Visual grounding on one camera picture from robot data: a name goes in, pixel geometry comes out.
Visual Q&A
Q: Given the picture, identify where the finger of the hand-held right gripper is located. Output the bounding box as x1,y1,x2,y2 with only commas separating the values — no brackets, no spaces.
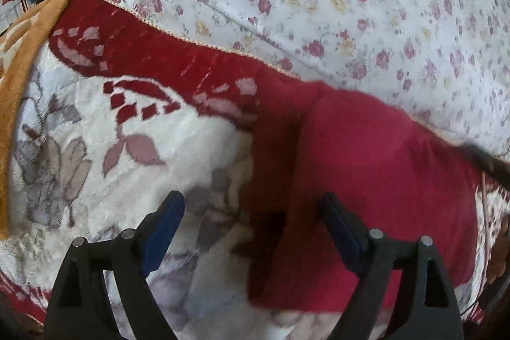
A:
458,141,510,187

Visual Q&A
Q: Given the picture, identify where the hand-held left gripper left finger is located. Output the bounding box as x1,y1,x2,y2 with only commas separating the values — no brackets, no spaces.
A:
43,190,186,340

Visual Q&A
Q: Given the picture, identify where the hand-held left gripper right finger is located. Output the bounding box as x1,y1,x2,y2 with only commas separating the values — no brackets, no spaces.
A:
319,192,465,340

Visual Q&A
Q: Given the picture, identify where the dark red small garment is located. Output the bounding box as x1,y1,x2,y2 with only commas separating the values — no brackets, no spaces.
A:
243,79,485,313

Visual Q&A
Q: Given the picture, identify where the fluffy white red floral blanket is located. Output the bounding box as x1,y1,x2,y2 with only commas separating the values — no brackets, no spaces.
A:
0,0,510,340

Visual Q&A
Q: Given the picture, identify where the orange and cream plush blanket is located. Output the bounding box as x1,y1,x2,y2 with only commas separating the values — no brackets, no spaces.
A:
0,0,73,241

